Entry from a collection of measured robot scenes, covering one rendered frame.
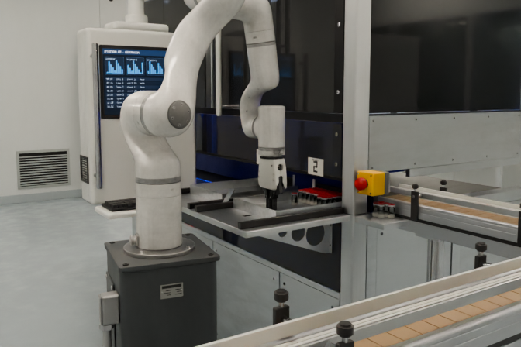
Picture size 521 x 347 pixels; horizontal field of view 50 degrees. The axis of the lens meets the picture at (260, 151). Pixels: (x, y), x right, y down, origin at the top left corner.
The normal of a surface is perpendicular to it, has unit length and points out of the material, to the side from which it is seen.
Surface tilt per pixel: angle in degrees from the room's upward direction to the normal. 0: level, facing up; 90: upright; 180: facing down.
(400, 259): 90
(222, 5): 123
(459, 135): 90
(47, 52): 90
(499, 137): 90
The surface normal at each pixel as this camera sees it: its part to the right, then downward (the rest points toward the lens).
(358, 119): 0.54, 0.09
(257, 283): -0.84, 0.06
